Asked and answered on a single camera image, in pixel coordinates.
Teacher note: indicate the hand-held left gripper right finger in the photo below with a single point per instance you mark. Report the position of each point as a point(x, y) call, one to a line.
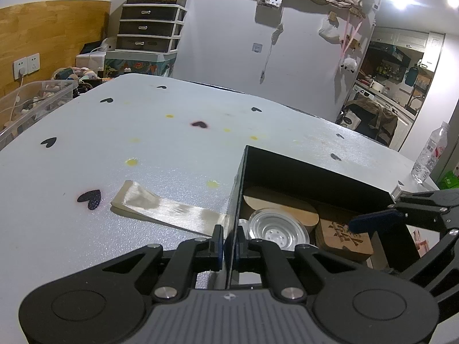
point(251, 254)

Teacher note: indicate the clear water bottle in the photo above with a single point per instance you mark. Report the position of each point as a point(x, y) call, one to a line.
point(430, 154)

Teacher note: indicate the pink ribbons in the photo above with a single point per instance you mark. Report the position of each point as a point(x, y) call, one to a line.
point(348, 43)

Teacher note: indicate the green bag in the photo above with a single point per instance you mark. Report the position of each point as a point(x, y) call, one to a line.
point(450, 181)

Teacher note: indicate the wall hook holder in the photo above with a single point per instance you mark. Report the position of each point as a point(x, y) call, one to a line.
point(269, 1)

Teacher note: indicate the washing machine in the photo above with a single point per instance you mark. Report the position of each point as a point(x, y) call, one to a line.
point(401, 111)

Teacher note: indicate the white drawer unit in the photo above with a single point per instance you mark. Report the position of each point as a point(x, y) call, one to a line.
point(150, 28)

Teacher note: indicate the white plush toy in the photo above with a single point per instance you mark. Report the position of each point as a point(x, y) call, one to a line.
point(348, 63)

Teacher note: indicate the oval wooden block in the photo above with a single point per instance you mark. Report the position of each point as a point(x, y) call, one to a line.
point(279, 202)

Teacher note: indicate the white appliance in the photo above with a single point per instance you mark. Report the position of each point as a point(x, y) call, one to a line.
point(93, 59)

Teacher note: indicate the black square box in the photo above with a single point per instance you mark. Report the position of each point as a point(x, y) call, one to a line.
point(304, 175)

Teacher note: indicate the wall switch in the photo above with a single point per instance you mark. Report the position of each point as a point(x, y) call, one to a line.
point(257, 47)

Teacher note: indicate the white wall socket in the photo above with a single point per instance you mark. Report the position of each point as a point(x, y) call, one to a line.
point(27, 65)

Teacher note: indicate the carved wooden block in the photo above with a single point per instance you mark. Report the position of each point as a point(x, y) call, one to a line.
point(344, 243)

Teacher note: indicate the pile of plush toys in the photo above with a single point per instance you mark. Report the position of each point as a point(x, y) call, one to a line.
point(77, 75)

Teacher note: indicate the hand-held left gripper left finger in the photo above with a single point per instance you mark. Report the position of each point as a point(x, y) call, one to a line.
point(218, 251)

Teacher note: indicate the clear plastic bin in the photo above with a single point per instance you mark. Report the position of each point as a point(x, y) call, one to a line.
point(36, 107)

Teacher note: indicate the brown cloth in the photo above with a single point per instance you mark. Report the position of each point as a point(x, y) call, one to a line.
point(376, 118)

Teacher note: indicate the blue hanging bag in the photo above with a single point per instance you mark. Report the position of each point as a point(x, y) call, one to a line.
point(411, 76)

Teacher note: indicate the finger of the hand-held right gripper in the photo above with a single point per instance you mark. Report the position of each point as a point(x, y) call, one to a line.
point(441, 258)
point(376, 220)

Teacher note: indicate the small white device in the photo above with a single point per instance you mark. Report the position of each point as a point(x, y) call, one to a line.
point(348, 120)

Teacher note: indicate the white plastic bag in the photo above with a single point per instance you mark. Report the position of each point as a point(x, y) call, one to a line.
point(330, 30)

